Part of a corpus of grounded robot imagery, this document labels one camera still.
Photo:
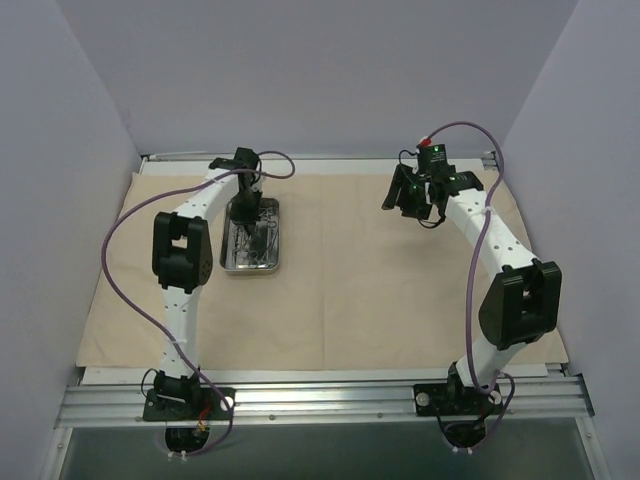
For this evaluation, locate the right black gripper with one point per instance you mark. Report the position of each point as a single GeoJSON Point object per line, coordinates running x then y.
{"type": "Point", "coordinates": [401, 189]}

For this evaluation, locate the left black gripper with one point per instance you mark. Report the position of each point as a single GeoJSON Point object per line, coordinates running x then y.
{"type": "Point", "coordinates": [245, 210]}

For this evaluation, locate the steel instrument tray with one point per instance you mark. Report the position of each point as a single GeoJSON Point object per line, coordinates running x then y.
{"type": "Point", "coordinates": [245, 265]}

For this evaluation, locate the steel forceps with ring handles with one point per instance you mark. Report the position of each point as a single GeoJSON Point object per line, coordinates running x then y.
{"type": "Point", "coordinates": [257, 236]}

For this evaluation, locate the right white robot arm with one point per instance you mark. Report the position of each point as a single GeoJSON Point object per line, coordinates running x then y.
{"type": "Point", "coordinates": [512, 297]}

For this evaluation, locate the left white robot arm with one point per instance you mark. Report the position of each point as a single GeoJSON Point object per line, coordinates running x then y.
{"type": "Point", "coordinates": [182, 260]}

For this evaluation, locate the steel forceps in tray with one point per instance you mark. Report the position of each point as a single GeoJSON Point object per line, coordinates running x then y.
{"type": "Point", "coordinates": [272, 230]}

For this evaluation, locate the back aluminium rail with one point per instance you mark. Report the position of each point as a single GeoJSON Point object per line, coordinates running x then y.
{"type": "Point", "coordinates": [204, 155]}

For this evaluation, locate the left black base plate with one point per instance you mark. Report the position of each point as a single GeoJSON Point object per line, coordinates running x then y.
{"type": "Point", "coordinates": [206, 405]}

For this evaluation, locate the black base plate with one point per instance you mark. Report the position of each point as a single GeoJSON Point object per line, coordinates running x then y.
{"type": "Point", "coordinates": [206, 405]}
{"type": "Point", "coordinates": [441, 399]}

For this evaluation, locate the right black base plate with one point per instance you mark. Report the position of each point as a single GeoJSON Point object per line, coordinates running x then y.
{"type": "Point", "coordinates": [441, 399]}

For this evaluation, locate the front aluminium rail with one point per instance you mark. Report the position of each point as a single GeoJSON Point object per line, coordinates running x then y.
{"type": "Point", "coordinates": [342, 402]}

